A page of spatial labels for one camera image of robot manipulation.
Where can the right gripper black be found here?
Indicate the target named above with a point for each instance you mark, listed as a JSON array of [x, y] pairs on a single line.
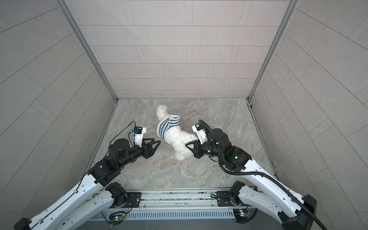
[[200, 149]]

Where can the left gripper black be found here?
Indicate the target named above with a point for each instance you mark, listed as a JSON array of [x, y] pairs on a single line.
[[146, 149]]

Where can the white teddy bear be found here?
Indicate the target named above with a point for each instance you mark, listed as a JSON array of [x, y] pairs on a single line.
[[176, 137]]

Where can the blue white striped knit sweater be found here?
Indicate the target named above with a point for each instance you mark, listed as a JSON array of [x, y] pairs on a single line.
[[169, 122]]

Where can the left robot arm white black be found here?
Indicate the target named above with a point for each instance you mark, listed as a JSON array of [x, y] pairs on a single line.
[[100, 176]]

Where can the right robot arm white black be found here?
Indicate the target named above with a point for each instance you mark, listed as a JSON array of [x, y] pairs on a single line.
[[303, 220]]

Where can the ventilation grille strip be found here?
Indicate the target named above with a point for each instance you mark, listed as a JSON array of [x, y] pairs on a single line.
[[182, 214]]

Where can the left controller circuit board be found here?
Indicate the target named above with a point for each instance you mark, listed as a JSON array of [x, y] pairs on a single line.
[[117, 217]]

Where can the controller circuit board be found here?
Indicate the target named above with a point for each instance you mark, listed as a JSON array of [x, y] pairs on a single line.
[[240, 215], [117, 217]]

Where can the right controller circuit board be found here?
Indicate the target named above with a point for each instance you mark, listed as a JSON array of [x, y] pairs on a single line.
[[240, 215]]

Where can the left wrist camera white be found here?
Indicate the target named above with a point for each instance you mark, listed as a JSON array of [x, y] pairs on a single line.
[[138, 135]]

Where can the aluminium mounting rail frame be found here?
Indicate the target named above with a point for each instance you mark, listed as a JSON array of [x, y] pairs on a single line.
[[184, 199]]

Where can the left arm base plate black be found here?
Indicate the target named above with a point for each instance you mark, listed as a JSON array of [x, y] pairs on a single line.
[[132, 199]]

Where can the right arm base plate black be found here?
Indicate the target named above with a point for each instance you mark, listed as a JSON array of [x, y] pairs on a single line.
[[223, 200]]

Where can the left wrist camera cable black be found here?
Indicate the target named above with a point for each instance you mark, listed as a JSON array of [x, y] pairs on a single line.
[[88, 168]]

